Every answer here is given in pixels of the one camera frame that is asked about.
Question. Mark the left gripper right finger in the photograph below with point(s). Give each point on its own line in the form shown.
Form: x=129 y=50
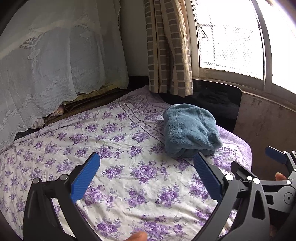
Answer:
x=223 y=188

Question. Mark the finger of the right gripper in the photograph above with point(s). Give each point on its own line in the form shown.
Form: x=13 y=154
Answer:
x=277 y=154

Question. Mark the blue fleece garment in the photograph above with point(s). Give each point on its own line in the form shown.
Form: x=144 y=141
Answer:
x=189 y=129

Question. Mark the person's right hand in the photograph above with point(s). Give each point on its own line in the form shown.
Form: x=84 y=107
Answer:
x=280 y=177

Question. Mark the dark headboard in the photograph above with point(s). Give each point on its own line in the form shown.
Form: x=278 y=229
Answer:
x=222 y=100

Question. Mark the brown checked curtain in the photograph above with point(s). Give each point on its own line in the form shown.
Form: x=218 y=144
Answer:
x=168 y=47

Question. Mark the white lace cover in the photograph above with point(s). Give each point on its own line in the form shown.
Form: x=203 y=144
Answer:
x=51 y=51

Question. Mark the window with frame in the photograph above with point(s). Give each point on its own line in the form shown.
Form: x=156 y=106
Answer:
x=247 y=43

